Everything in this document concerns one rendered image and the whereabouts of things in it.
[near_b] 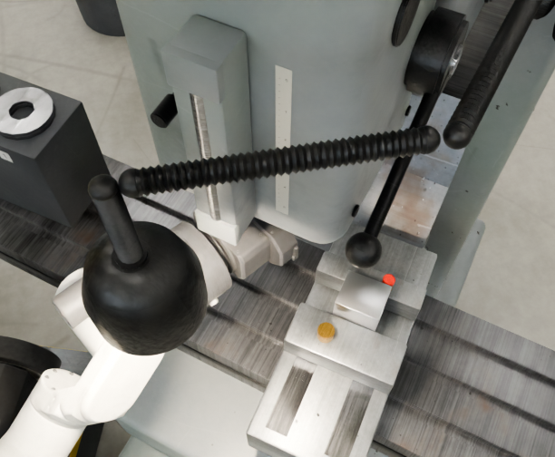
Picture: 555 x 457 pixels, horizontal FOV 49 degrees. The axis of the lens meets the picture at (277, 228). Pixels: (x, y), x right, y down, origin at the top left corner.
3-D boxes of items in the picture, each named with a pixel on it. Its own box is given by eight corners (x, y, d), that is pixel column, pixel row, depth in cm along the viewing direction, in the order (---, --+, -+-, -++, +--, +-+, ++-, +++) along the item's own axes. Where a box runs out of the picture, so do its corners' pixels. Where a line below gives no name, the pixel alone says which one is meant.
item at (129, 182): (122, 206, 28) (115, 189, 27) (121, 182, 29) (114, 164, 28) (472, 153, 30) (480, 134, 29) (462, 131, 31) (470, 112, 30)
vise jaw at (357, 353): (388, 395, 80) (394, 386, 76) (282, 350, 83) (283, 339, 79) (403, 354, 82) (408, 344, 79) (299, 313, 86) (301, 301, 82)
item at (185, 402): (307, 534, 95) (311, 526, 85) (121, 430, 104) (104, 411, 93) (418, 277, 119) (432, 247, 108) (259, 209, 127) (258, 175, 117)
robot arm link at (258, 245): (301, 228, 62) (209, 299, 58) (297, 272, 70) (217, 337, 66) (222, 155, 67) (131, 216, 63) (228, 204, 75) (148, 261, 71)
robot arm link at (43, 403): (181, 335, 60) (111, 445, 61) (135, 286, 66) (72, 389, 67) (132, 325, 55) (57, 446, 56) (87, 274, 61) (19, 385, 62)
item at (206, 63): (236, 247, 54) (216, 71, 36) (197, 229, 55) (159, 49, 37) (258, 213, 56) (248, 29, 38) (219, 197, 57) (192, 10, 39)
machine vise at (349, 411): (351, 494, 80) (360, 480, 71) (247, 445, 83) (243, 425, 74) (428, 275, 97) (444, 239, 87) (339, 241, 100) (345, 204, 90)
